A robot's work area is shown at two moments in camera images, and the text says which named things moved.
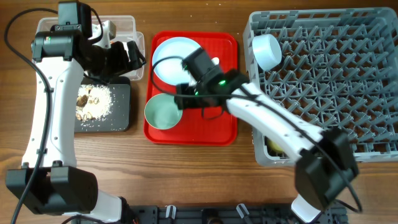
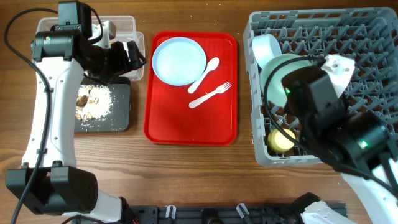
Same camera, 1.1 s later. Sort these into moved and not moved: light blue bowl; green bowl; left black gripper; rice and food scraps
Moved: green bowl
Not moved: light blue bowl; left black gripper; rice and food scraps
